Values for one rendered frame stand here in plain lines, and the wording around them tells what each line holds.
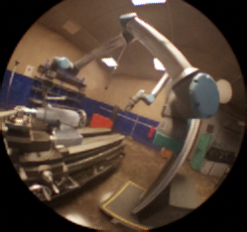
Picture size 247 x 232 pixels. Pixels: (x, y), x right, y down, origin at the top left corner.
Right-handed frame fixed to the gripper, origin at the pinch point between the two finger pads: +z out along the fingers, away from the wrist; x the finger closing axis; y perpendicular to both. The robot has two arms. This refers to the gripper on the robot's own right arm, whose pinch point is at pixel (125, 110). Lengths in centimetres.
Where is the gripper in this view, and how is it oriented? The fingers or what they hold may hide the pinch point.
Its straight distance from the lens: 105.3
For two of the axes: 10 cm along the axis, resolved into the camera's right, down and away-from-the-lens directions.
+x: 3.1, 2.4, 9.2
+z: -6.9, 7.3, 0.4
